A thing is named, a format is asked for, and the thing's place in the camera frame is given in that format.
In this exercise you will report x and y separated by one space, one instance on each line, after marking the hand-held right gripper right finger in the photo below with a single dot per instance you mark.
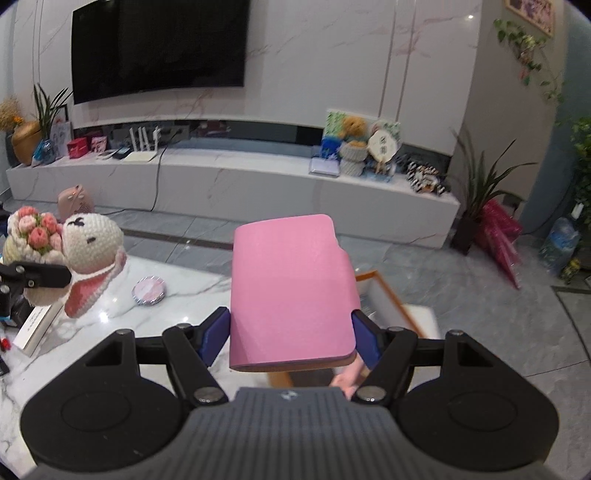
367 344

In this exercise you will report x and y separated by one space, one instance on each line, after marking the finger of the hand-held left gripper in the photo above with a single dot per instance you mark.
41 275

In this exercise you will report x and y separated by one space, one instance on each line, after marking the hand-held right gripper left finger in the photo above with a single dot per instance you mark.
214 339

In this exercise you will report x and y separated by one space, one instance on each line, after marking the white crochet bunny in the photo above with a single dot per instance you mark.
90 240

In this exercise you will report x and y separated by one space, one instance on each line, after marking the dark grey box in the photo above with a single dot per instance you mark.
0 364

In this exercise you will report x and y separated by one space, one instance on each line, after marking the pink leather notebook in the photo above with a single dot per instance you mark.
291 290

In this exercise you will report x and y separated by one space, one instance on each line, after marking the long white box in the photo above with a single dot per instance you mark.
39 327

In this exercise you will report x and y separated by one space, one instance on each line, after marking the pink small heater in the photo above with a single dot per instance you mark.
74 203

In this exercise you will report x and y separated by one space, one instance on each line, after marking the round pink mirror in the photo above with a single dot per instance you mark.
148 290

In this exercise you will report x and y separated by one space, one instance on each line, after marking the blue plastic bag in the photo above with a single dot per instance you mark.
42 152

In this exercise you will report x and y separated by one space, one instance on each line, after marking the red box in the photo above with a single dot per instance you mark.
77 147

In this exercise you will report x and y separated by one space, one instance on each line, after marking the golden vase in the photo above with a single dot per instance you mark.
25 143

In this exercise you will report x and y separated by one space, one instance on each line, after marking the white photo card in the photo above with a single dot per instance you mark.
60 138

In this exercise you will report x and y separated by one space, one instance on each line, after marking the pink box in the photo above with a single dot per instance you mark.
98 144

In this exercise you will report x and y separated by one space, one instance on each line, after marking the small black device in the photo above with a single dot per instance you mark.
121 153

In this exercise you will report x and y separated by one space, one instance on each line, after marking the white marble tv cabinet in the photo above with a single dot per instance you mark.
254 194

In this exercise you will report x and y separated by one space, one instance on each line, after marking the white router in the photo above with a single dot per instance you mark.
141 154

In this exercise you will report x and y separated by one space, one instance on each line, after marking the dried flowers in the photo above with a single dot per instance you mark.
9 115

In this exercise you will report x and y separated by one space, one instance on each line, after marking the slim green plant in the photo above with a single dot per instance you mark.
51 110

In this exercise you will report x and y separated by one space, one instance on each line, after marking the pink wrapping paper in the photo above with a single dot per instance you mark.
498 230

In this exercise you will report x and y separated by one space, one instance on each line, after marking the black white checkered ornaments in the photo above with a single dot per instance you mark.
427 180

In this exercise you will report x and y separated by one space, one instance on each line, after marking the long leaf potted plant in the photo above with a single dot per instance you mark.
480 184

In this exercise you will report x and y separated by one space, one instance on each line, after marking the round paper fan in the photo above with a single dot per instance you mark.
382 147

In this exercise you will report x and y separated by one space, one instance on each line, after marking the floor mat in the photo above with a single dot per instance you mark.
575 309

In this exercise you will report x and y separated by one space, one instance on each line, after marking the large water bottle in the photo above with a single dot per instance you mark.
558 244

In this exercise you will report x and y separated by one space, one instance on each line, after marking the small brown teddy bear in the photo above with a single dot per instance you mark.
354 128

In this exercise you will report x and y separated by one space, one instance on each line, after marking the small teddy in basket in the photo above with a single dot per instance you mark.
332 127

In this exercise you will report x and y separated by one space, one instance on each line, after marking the black television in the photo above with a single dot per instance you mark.
161 46

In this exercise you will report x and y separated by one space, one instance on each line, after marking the leafy green plant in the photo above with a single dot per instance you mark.
582 157

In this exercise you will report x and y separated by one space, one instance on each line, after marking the hanging vine plant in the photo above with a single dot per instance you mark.
531 50

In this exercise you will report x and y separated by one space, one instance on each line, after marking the wall picture frame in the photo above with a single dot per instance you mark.
531 14

